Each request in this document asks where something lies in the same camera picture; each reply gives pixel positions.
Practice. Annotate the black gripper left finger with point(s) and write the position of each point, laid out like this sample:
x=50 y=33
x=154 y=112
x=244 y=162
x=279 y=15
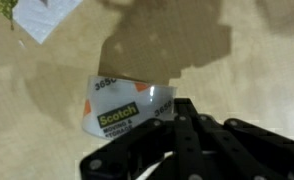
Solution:
x=137 y=143

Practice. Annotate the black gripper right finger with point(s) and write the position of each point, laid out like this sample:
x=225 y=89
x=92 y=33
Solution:
x=247 y=150

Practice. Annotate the clear Scotch packing tape roll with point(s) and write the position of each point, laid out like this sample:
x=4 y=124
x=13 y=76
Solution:
x=120 y=100

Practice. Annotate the white paper sheet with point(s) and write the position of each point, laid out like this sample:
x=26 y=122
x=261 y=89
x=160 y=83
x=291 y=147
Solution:
x=43 y=16

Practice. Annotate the green potted plant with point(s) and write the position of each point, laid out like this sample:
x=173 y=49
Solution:
x=5 y=6

